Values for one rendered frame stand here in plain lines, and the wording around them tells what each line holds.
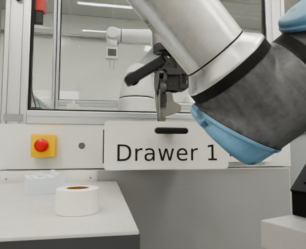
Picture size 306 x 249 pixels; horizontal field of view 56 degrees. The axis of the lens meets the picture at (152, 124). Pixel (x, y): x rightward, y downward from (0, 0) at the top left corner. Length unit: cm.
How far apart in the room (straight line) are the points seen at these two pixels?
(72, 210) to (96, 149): 52
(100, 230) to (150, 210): 62
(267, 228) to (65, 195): 31
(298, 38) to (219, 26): 9
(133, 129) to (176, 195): 44
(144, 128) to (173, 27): 35
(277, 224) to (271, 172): 71
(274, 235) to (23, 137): 79
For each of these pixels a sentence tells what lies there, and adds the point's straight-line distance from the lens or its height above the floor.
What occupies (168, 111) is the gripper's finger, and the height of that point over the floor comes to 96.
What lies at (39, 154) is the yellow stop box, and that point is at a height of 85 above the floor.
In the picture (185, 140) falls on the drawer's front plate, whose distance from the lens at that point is 67.
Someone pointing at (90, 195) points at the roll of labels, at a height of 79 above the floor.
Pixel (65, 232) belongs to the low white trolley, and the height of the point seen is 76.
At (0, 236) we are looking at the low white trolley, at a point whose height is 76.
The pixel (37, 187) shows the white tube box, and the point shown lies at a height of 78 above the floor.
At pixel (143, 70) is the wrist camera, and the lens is 76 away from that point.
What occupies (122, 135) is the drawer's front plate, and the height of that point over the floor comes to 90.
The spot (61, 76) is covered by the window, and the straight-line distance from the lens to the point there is 104.
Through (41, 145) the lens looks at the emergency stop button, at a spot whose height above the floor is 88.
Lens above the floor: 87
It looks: 5 degrees up
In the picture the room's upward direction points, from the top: straight up
